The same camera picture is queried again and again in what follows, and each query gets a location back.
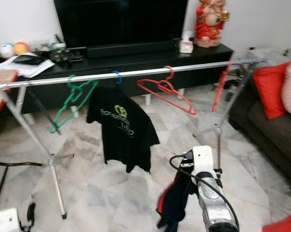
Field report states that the navy garment with red trim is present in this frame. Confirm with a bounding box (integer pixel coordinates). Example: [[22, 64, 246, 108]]
[[156, 167, 199, 232]]

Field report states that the red plastic hanger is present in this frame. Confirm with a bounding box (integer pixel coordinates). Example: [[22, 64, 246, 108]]
[[137, 66, 198, 116], [212, 59, 233, 113]]

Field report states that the green plastic hanger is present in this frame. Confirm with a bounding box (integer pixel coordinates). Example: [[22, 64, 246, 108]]
[[49, 75, 100, 134]]

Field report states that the blue plastic hanger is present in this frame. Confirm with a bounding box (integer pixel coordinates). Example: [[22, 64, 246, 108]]
[[113, 71, 124, 85]]

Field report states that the black t-shirt with green logo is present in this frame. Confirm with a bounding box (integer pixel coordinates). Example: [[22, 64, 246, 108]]
[[86, 85, 160, 174]]

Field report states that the dark brown sofa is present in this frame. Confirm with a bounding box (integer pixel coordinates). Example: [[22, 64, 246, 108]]
[[227, 63, 291, 170]]

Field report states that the silver metal clothes rack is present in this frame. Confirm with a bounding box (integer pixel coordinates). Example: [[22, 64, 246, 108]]
[[0, 58, 268, 220]]

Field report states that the black tv console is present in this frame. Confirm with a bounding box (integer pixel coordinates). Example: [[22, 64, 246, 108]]
[[0, 43, 234, 113]]

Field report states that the red cushion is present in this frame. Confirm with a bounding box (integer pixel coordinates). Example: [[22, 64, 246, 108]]
[[253, 62, 291, 120]]

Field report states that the white tissue box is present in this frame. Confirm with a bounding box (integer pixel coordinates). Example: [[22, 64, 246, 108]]
[[179, 30, 194, 54]]

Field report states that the red plastic stool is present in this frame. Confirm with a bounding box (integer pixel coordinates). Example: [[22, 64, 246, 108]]
[[263, 209, 291, 232]]

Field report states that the black soundbar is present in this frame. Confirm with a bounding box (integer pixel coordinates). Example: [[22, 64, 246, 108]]
[[86, 40, 176, 58]]

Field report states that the red gold figurine statue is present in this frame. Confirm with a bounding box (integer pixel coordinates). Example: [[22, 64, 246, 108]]
[[194, 0, 230, 48]]

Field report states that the white paper stack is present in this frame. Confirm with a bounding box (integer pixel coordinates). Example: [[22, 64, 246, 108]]
[[0, 54, 56, 78]]

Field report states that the black flat television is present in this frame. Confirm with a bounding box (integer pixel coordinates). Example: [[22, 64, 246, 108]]
[[54, 0, 188, 48]]

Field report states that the black pouch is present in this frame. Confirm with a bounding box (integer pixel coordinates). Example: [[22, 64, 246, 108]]
[[15, 53, 42, 64]]

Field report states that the black basket with remotes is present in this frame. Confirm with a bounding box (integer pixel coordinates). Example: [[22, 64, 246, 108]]
[[47, 43, 87, 63]]

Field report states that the orange round figurine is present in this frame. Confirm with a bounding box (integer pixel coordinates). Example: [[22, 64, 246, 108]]
[[14, 42, 30, 56]]

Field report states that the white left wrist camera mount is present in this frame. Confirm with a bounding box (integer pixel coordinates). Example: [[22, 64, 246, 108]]
[[0, 208, 20, 232]]

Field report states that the black wire hanger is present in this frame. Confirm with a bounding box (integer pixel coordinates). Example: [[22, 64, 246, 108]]
[[27, 89, 64, 133]]

